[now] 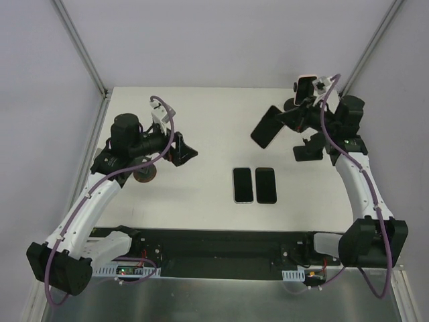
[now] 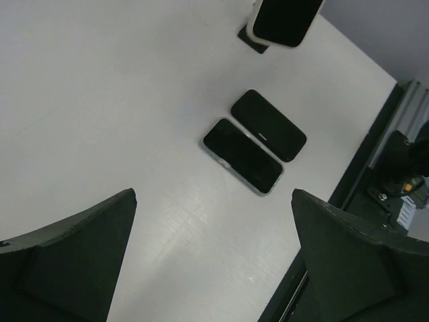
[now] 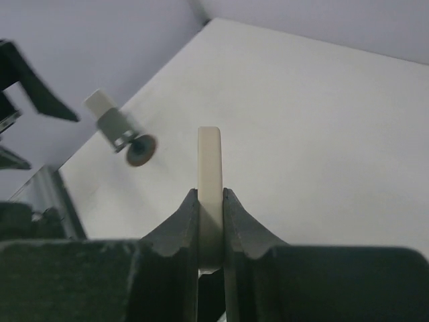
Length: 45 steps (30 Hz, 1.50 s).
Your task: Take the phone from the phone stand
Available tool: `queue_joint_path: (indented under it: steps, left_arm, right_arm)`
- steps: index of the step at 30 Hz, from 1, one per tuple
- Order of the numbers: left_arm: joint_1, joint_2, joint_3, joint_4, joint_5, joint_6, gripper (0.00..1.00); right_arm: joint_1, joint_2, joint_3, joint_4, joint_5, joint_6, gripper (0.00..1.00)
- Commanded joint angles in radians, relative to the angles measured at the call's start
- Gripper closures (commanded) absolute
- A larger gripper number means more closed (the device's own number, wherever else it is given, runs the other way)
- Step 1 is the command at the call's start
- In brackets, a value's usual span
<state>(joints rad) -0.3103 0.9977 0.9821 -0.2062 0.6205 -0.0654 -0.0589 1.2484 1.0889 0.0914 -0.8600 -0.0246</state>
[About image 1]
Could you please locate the pink phone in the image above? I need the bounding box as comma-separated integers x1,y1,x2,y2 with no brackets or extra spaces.
293,74,318,106
251,105,284,149

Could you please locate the black square base stand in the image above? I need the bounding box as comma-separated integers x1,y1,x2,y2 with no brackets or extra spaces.
293,132,326,162

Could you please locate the round brown base stand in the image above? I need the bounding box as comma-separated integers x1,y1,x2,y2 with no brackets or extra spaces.
133,164,157,183

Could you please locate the black phone white case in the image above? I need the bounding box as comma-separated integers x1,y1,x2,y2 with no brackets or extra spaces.
233,168,253,203

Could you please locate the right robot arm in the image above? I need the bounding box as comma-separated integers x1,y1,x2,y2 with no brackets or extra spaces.
275,95,408,268

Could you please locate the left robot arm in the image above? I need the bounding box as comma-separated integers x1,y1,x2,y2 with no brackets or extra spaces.
26,113,198,296

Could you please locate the black round clamp stand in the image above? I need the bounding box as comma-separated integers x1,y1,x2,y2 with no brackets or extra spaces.
283,80,303,112

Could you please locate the pink phone upright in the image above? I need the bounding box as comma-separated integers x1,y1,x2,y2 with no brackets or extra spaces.
293,74,318,106

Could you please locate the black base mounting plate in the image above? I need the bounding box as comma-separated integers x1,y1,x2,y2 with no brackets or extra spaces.
86,225,348,280

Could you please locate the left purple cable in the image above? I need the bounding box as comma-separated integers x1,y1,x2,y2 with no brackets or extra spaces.
43,95,177,307

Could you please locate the purple cable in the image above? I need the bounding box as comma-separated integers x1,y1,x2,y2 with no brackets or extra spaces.
43,95,177,307
284,73,393,299

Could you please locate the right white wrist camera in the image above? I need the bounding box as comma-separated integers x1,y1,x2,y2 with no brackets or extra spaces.
312,76,336,97

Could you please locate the left side aluminium rail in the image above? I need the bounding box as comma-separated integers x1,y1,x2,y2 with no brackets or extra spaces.
54,93,110,227

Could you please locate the right aluminium frame post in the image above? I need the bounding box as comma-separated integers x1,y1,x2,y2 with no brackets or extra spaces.
339,0,406,97

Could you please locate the aluminium frame post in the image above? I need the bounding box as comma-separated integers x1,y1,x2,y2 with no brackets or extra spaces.
50,0,109,98
339,0,406,97

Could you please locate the left white cable duct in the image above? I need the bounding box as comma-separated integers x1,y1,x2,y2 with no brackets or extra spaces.
93,264,161,278

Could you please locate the white cable duct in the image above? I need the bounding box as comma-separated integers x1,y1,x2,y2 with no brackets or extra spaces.
282,268,306,282
93,264,161,278

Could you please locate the right white cable duct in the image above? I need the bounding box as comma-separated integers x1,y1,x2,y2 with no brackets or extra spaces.
282,268,306,282

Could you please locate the left aluminium frame post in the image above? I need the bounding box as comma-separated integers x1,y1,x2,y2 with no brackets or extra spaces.
50,0,109,98

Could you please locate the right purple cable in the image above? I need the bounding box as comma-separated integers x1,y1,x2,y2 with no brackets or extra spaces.
284,73,393,299

